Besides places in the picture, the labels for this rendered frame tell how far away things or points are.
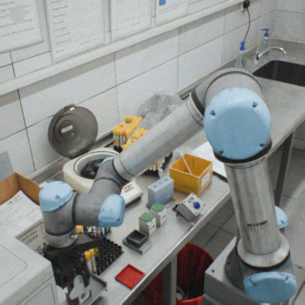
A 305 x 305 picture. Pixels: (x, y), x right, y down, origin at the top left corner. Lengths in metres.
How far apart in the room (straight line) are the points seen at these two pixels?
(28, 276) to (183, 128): 0.47
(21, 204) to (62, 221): 0.62
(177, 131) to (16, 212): 0.80
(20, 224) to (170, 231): 0.52
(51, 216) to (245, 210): 0.43
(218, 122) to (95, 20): 1.12
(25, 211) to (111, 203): 0.65
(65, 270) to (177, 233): 0.52
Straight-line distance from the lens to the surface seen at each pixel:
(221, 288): 1.23
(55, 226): 0.97
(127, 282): 1.31
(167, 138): 0.92
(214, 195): 1.63
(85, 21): 1.71
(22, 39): 1.54
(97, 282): 1.27
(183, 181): 1.59
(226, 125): 0.72
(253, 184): 0.82
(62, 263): 1.06
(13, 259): 1.02
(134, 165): 0.97
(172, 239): 1.43
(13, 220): 1.50
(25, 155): 1.67
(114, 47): 1.82
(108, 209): 0.92
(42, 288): 1.01
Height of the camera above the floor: 1.87
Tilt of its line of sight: 32 degrees down
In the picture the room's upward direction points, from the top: 1 degrees counter-clockwise
